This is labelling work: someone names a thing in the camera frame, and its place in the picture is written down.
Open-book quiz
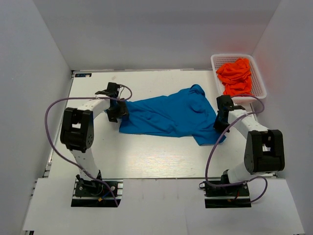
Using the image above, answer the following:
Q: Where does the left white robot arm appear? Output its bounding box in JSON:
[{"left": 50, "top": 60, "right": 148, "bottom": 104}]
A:
[{"left": 60, "top": 82, "right": 129, "bottom": 195}]

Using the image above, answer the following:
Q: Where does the white plastic basket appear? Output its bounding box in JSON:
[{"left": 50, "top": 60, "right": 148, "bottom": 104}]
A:
[{"left": 211, "top": 54, "right": 267, "bottom": 104}]

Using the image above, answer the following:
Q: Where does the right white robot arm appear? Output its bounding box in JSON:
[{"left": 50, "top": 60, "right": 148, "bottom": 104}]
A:
[{"left": 213, "top": 95, "right": 285, "bottom": 195}]

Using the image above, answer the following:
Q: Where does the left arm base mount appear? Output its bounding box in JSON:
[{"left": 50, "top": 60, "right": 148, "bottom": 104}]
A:
[{"left": 71, "top": 174, "right": 123, "bottom": 208}]

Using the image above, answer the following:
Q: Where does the orange t shirt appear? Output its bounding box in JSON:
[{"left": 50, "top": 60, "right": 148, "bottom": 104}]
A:
[{"left": 216, "top": 58, "right": 252, "bottom": 96}]

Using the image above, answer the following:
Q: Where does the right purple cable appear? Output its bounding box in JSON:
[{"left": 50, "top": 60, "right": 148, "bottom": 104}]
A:
[{"left": 204, "top": 94, "right": 268, "bottom": 204}]

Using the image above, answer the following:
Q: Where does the blue t shirt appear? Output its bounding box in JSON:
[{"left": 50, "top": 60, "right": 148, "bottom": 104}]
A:
[{"left": 119, "top": 84, "right": 226, "bottom": 146}]

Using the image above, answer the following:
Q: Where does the blue table label sticker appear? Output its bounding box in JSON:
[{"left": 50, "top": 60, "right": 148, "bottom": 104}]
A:
[{"left": 74, "top": 73, "right": 92, "bottom": 78}]

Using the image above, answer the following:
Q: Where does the purple cable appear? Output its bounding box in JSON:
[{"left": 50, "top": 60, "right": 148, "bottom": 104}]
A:
[
  {"left": 204, "top": 94, "right": 268, "bottom": 204},
  {"left": 44, "top": 84, "right": 133, "bottom": 207}
]

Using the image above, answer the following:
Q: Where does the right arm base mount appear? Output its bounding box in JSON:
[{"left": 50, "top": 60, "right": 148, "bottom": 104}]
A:
[{"left": 199, "top": 181, "right": 251, "bottom": 209}]

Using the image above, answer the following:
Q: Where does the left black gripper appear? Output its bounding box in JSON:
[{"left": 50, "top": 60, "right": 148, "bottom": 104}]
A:
[{"left": 105, "top": 97, "right": 130, "bottom": 123}]

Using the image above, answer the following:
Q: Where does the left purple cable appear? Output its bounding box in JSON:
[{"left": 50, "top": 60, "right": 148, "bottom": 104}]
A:
[{"left": 44, "top": 84, "right": 133, "bottom": 207}]

